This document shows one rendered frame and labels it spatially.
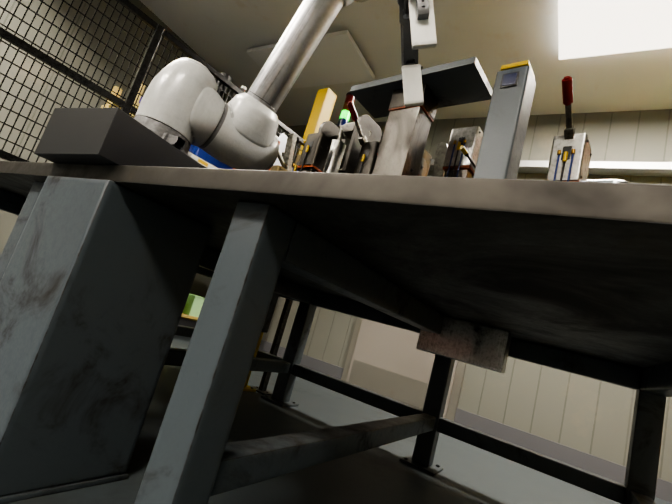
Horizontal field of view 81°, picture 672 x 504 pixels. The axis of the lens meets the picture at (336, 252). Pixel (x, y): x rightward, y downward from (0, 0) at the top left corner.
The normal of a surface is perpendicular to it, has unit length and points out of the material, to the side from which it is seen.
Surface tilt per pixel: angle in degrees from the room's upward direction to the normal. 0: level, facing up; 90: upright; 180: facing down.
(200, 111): 97
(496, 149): 90
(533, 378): 90
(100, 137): 90
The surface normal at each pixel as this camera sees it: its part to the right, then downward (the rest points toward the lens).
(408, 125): -0.60, -0.32
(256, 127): 0.47, 0.39
